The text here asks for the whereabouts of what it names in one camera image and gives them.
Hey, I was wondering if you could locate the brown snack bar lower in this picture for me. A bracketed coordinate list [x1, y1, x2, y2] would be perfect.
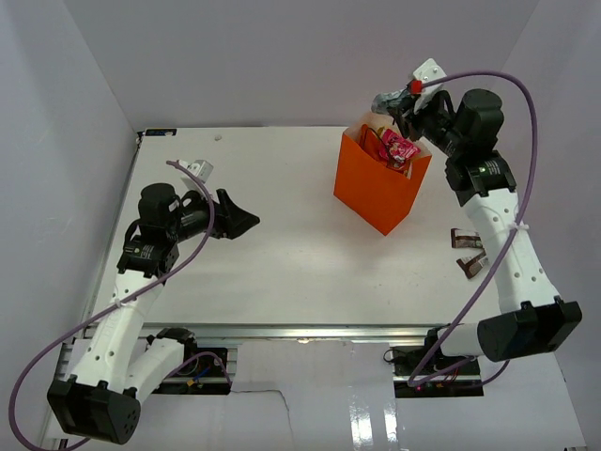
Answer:
[456, 251, 488, 280]

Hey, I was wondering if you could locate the red chips bag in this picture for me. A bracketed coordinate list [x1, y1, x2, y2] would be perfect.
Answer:
[359, 124, 410, 176]

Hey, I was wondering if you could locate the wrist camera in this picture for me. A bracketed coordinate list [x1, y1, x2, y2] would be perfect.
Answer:
[408, 58, 446, 114]
[179, 160, 213, 183]

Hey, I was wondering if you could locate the orange paper bag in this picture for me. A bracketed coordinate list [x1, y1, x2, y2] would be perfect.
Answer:
[333, 113, 432, 236]

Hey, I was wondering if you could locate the grey blue snack packet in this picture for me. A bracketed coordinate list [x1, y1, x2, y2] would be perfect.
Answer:
[371, 88, 417, 115]

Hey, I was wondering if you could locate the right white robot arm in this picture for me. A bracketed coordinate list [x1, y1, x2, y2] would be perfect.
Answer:
[372, 89, 582, 375]

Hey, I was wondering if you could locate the brown snack bar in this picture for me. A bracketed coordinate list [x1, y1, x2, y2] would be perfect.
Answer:
[456, 251, 488, 280]
[450, 227, 483, 249]

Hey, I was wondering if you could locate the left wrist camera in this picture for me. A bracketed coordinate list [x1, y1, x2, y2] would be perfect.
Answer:
[179, 160, 213, 183]

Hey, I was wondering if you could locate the brown snack bar upper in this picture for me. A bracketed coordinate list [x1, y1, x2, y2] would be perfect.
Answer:
[450, 227, 483, 249]

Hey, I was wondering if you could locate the pink snack packet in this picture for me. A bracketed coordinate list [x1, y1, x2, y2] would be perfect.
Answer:
[378, 129, 421, 171]

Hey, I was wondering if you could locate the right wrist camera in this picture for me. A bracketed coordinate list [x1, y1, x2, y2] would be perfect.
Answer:
[408, 58, 446, 114]

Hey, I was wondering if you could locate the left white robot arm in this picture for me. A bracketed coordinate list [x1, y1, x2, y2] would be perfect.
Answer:
[47, 183, 260, 444]

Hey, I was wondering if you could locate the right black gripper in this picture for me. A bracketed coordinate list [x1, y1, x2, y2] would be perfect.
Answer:
[389, 91, 467, 159]

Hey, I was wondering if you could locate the aluminium table rail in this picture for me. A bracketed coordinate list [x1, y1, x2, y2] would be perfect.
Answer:
[82, 323, 475, 342]

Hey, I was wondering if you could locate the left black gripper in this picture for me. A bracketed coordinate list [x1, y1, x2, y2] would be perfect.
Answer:
[167, 186, 259, 242]

